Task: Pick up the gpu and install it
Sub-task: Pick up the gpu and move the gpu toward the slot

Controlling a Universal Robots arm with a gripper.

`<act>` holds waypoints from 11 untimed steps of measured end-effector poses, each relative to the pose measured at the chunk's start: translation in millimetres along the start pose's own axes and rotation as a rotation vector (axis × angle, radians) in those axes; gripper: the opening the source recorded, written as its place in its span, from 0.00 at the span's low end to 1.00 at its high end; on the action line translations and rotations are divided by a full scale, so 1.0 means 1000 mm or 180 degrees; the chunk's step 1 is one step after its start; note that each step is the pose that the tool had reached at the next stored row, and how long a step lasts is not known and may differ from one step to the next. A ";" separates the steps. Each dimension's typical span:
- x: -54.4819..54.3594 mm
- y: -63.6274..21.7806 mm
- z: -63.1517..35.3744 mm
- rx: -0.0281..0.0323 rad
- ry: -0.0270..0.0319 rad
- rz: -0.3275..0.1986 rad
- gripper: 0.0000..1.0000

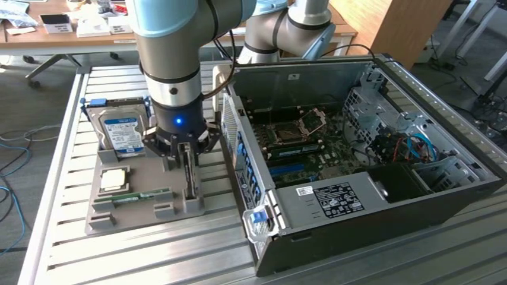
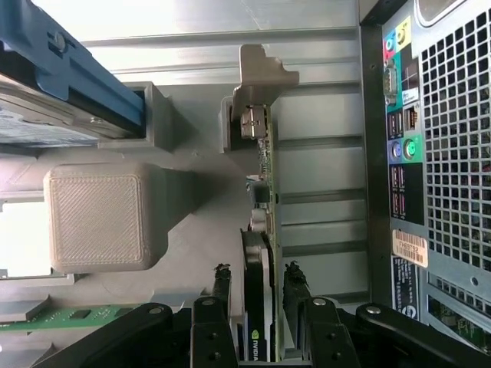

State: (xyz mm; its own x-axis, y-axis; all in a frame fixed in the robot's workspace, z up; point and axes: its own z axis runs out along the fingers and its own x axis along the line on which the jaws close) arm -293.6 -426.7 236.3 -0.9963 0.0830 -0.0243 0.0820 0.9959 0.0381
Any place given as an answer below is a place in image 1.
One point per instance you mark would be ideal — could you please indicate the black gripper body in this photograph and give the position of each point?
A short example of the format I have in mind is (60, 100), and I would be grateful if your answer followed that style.
(178, 118)

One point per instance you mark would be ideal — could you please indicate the green graphics card black fan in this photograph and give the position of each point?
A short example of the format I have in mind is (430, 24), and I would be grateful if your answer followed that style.
(190, 178)

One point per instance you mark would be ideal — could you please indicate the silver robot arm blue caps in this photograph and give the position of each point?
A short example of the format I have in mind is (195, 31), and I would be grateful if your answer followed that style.
(166, 44)

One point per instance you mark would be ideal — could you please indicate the hard disk with blue carrier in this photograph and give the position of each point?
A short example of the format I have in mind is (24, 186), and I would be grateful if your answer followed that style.
(119, 133)

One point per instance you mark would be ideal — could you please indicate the silver CPU chip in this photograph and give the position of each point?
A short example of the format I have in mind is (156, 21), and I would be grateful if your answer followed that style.
(112, 179)

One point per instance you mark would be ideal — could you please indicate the green RAM stick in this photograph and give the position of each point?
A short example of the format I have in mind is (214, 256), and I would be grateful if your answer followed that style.
(295, 150)
(135, 196)

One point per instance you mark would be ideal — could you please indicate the CPU socket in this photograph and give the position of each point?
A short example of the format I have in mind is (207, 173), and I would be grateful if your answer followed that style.
(287, 133)

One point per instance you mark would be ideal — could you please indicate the blue expansion slot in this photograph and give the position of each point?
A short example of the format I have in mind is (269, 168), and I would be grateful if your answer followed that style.
(285, 170)

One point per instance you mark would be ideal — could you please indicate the silver socket cover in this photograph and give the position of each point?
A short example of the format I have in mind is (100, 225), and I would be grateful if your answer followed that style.
(306, 124)

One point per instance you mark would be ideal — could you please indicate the grey parts rack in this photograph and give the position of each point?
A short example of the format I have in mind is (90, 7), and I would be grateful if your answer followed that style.
(139, 213)

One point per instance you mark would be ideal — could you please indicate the blue case latch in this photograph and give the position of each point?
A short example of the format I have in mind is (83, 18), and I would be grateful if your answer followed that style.
(258, 216)

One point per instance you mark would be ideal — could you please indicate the green motherboard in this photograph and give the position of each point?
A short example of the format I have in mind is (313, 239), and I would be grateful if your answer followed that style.
(337, 154)

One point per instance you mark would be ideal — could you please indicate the white paper stack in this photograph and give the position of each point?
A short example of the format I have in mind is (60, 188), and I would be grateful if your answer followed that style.
(239, 31)

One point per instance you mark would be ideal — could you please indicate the white cardboard box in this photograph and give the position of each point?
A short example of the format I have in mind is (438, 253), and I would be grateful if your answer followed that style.
(92, 29)
(119, 26)

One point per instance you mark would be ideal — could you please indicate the silver power supply unit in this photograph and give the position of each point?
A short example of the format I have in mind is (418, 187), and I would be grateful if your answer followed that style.
(301, 213)

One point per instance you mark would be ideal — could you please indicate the small red object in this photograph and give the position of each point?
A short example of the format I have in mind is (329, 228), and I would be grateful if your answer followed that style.
(120, 9)

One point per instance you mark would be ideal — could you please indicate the perforated silver drive cage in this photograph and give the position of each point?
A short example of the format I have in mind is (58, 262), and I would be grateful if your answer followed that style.
(369, 112)

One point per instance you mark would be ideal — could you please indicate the white box with black inside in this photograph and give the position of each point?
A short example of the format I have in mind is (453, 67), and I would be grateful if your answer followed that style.
(59, 28)

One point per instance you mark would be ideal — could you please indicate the small round cup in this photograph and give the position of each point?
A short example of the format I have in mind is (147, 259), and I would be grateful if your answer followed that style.
(75, 4)

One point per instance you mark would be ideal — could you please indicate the beige paper note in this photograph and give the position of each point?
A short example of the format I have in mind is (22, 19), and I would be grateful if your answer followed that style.
(20, 31)

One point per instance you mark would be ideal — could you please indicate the black open PC case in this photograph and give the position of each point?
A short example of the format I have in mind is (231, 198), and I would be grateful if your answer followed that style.
(357, 246)

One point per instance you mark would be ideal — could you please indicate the clear plastic bag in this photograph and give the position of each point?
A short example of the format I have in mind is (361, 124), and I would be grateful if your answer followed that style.
(12, 16)

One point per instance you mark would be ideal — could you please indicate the silver disk bay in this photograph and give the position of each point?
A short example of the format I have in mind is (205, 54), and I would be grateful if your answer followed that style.
(447, 175)

